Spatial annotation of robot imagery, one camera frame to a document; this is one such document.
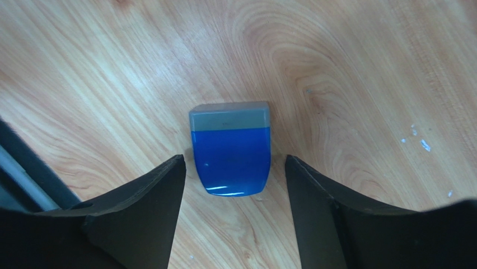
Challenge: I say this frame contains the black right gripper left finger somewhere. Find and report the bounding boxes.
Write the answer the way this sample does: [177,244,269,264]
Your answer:
[1,155,186,268]

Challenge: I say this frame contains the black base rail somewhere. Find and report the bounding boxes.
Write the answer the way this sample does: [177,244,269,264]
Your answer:
[1,120,81,212]

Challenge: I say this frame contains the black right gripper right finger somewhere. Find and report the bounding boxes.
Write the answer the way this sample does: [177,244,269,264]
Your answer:
[285,155,476,268]

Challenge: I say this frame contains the blue grey lint roller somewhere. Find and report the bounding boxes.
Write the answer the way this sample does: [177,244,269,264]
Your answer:
[189,101,272,197]

